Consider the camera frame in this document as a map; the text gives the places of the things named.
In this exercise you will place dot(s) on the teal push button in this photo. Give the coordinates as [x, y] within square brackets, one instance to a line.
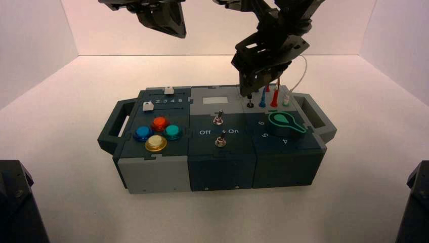
[172, 131]

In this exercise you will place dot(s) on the white slider cap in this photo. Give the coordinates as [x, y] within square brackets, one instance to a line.
[147, 106]
[169, 90]

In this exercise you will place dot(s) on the metal toggle switch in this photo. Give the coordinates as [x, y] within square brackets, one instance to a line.
[220, 140]
[218, 118]

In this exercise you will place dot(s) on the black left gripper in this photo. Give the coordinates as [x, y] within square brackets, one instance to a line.
[144, 4]

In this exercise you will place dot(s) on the teal and grey task box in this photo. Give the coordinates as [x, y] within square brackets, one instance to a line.
[218, 167]

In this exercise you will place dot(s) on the orange push button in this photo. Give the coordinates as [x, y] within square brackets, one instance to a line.
[160, 123]

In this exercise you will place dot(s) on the yellow push button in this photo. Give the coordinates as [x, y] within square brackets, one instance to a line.
[156, 143]

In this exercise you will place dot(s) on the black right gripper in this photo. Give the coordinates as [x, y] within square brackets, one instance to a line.
[268, 53]

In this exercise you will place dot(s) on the blue push button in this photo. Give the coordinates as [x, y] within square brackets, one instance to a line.
[143, 133]

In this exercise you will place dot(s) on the green rotary knob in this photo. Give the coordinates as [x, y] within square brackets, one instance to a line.
[281, 124]

